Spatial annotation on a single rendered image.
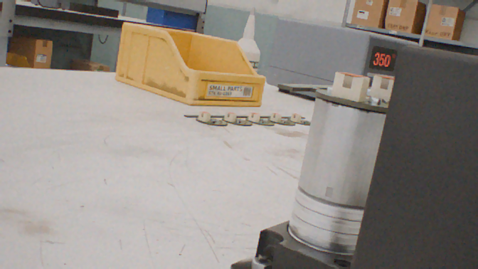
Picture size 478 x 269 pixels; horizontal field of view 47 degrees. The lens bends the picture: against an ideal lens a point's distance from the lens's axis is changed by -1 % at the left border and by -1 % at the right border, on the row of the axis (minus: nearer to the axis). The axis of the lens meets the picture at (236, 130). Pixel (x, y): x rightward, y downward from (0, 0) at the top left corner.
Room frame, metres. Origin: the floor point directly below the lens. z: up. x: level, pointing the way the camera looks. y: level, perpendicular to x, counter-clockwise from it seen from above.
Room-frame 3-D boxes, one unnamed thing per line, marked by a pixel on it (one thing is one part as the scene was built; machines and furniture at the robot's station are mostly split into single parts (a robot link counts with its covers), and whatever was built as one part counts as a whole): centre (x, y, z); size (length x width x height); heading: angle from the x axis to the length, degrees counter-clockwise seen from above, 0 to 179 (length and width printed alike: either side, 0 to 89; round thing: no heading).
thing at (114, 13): (3.07, 0.89, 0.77); 0.24 x 0.16 x 0.04; 143
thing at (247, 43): (0.65, 0.01, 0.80); 0.03 x 0.03 x 0.10
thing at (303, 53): (0.74, -0.12, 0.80); 0.15 x 0.12 x 0.10; 43
